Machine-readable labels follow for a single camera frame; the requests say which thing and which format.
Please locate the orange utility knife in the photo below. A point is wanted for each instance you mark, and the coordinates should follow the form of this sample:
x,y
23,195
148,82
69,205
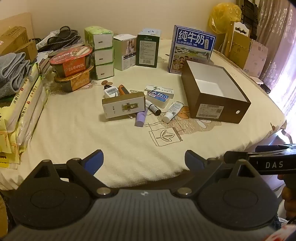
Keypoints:
x,y
123,89

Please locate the orange instant rice bowl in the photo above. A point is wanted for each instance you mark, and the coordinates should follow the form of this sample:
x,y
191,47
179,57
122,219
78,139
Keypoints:
x,y
75,81

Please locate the white green photo box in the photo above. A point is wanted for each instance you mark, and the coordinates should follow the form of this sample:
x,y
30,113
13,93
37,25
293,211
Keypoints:
x,y
124,53

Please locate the blue-labelled white container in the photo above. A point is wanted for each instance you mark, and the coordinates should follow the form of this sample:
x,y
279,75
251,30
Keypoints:
x,y
158,98

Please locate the dark slatted rack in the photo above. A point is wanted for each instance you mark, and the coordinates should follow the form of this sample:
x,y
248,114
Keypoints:
x,y
248,11

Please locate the pale pink box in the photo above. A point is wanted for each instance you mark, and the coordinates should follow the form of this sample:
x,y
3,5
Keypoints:
x,y
256,58

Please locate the yellow paper bag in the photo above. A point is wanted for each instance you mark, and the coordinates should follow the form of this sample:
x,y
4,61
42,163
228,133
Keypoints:
x,y
8,143

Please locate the grey towel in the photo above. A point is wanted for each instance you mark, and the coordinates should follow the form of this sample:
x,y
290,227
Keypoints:
x,y
12,71

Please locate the gold white box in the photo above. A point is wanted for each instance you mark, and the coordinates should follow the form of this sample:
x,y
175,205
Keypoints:
x,y
123,105

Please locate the blue milk carton box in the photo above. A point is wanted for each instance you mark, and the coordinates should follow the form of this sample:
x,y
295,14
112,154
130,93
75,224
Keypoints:
x,y
193,49

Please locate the white power adapter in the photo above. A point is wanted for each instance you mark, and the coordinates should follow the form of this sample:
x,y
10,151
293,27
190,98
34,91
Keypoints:
x,y
111,92

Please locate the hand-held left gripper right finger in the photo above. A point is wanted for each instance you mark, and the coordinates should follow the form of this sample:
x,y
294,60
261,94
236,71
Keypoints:
x,y
192,160

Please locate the brown cardboard sheet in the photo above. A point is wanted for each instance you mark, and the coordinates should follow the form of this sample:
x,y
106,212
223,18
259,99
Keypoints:
x,y
241,49

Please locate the person's patterned clothing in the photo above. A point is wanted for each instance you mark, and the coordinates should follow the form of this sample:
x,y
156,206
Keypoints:
x,y
282,231

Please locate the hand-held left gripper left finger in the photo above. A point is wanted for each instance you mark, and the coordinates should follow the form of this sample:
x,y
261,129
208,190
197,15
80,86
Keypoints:
x,y
95,160

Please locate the person's right hand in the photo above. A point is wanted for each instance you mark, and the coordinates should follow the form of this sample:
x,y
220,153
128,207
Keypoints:
x,y
290,199

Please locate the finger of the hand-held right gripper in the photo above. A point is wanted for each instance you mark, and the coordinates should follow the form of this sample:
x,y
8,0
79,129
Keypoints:
x,y
234,156

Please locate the white medicine box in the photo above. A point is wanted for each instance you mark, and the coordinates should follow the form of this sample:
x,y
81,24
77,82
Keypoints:
x,y
161,88

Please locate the stack of yellow rice packets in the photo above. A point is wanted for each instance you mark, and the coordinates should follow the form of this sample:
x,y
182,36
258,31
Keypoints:
x,y
20,102

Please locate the yellow plastic bag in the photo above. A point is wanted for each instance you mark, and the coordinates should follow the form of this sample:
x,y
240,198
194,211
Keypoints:
x,y
225,16

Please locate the white tube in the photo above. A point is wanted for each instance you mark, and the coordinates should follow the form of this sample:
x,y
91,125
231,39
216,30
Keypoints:
x,y
172,111

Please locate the purple tube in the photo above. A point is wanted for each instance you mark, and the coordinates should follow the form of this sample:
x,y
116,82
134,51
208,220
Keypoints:
x,y
141,118

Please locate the green tissue pack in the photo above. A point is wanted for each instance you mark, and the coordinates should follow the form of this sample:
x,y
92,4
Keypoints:
x,y
104,56
104,71
99,37

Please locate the red instant rice bowl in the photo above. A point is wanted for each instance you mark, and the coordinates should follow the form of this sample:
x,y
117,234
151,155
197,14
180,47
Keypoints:
x,y
71,62

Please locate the brown cardboard box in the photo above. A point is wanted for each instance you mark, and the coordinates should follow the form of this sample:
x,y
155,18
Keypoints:
x,y
208,102

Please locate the pale blue box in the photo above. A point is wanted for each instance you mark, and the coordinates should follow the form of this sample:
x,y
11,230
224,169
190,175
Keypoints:
x,y
150,31

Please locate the patterned curtain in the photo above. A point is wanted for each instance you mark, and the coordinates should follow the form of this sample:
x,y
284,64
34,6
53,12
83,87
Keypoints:
x,y
277,41

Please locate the black white small bottle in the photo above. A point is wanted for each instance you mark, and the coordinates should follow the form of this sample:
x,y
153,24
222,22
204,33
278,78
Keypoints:
x,y
153,108

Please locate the dark green box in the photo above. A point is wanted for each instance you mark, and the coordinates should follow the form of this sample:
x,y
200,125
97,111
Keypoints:
x,y
146,51

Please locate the brown shipping carton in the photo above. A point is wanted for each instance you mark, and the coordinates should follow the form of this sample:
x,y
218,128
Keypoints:
x,y
13,41

